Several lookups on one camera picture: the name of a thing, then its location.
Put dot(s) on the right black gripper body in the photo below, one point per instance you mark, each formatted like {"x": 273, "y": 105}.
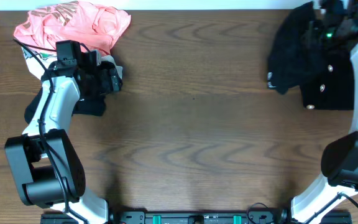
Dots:
{"x": 324, "y": 38}

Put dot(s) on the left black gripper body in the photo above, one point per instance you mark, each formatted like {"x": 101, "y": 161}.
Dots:
{"x": 114, "y": 81}

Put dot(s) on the black t-shirt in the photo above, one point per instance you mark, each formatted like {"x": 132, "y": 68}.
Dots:
{"x": 289, "y": 63}

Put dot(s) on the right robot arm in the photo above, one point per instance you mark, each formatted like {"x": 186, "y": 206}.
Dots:
{"x": 338, "y": 180}

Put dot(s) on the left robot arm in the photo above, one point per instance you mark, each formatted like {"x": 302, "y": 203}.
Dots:
{"x": 46, "y": 169}

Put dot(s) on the black garment under pile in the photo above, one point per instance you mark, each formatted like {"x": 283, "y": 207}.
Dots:
{"x": 91, "y": 102}

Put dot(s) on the black cardigan with gold buttons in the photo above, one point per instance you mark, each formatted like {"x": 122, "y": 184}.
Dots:
{"x": 332, "y": 89}

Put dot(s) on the pink crumpled shirt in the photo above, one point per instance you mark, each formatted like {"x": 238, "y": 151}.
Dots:
{"x": 97, "y": 26}

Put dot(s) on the white printed shirt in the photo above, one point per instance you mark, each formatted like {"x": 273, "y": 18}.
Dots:
{"x": 36, "y": 69}

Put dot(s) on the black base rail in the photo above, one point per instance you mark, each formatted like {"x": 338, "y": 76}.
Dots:
{"x": 255, "y": 215}

